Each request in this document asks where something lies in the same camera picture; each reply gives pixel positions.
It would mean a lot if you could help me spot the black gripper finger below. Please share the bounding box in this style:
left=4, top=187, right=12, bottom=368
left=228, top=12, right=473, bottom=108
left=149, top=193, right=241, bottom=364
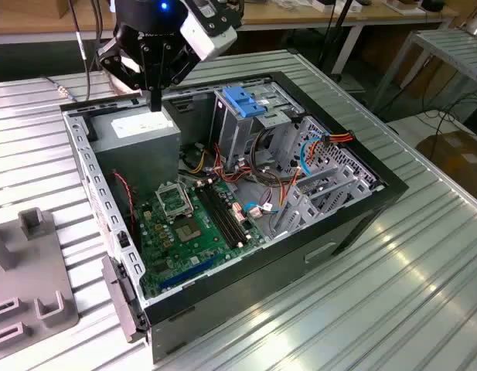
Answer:
left=95, top=26, right=157, bottom=113
left=155, top=44, right=197, bottom=113

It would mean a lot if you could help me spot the blue data wire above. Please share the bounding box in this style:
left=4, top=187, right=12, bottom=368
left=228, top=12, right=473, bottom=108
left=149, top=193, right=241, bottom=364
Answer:
left=298, top=130, right=325, bottom=175

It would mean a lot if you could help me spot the orange red power wire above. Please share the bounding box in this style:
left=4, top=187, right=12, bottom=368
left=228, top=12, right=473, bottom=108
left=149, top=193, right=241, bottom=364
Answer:
left=304, top=130, right=356, bottom=165

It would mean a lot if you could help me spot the metal disk bay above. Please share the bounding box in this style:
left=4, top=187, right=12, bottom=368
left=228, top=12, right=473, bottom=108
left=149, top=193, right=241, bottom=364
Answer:
left=268, top=165, right=380, bottom=239

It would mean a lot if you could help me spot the blue plastic drive latch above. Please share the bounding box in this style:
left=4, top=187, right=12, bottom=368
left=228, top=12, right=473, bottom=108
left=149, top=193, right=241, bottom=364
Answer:
left=222, top=87, right=268, bottom=119

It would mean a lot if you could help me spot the grey power supply box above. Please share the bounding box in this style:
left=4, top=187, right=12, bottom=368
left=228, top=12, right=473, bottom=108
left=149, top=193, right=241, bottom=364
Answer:
left=87, top=103, right=183, bottom=212

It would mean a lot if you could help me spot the wooden desk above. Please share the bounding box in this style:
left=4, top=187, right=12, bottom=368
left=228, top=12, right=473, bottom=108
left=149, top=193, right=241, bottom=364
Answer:
left=0, top=0, right=459, bottom=43

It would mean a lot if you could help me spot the metal socket cover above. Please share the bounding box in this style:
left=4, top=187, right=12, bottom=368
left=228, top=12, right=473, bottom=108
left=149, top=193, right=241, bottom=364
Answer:
left=155, top=181, right=195, bottom=223

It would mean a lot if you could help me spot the black RAM slot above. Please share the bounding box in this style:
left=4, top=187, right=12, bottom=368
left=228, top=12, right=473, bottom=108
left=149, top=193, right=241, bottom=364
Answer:
left=196, top=187, right=233, bottom=250
left=210, top=182, right=248, bottom=243
left=205, top=184, right=243, bottom=247
left=200, top=185, right=238, bottom=248

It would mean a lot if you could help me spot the black tripod stand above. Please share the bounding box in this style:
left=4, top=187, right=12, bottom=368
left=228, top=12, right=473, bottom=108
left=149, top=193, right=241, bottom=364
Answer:
left=317, top=0, right=363, bottom=84

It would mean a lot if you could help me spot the green motherboard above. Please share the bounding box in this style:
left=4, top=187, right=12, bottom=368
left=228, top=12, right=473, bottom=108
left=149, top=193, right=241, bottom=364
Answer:
left=135, top=175, right=271, bottom=301

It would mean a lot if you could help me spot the blue expansion slot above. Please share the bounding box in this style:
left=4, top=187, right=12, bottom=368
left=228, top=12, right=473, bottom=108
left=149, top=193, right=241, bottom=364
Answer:
left=158, top=253, right=220, bottom=291

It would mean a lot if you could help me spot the grey parts rack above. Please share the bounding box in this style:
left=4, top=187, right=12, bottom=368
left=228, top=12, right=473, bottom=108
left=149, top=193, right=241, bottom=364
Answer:
left=0, top=207, right=80, bottom=355

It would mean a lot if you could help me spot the black open PC case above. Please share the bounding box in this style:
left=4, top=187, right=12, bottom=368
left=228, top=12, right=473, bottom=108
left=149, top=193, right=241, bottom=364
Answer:
left=59, top=71, right=410, bottom=364

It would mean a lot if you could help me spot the tan white box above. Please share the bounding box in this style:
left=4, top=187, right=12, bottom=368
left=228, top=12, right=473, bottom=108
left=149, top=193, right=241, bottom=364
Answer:
left=383, top=0, right=421, bottom=15

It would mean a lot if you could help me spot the metal slat side table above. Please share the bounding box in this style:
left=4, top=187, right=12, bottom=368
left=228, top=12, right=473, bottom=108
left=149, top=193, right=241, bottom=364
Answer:
left=371, top=29, right=477, bottom=113

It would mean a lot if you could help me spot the large cardboard box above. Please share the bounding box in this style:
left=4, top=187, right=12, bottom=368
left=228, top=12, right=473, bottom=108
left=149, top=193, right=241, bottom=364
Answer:
left=414, top=130, right=477, bottom=186

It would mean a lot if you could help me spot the white grey camera box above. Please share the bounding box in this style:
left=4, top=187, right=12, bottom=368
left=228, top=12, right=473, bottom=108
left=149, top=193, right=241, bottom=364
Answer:
left=179, top=0, right=238, bottom=62

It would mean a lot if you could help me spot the grey cable with metal plug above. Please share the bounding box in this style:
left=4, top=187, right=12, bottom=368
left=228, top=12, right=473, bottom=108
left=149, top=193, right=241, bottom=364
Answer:
left=43, top=75, right=80, bottom=104

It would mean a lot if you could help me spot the yellow black wire bundle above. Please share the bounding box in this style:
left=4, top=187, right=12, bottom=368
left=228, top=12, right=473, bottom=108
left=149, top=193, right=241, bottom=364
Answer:
left=179, top=145, right=208, bottom=175

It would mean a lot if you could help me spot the thick black cable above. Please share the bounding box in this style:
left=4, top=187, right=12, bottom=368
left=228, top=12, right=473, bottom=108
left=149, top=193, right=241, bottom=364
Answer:
left=249, top=126, right=288, bottom=189

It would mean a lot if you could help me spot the orange red wire bundle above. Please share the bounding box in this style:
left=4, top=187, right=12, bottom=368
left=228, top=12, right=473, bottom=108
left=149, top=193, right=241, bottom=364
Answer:
left=213, top=141, right=301, bottom=212

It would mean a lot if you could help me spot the red black twisted wire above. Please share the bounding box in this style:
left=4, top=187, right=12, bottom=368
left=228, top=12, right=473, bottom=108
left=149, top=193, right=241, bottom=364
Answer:
left=111, top=171, right=139, bottom=237

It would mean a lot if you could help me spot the thin light blue wire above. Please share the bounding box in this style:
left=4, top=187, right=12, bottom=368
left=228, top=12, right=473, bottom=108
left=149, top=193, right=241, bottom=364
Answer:
left=245, top=199, right=281, bottom=220

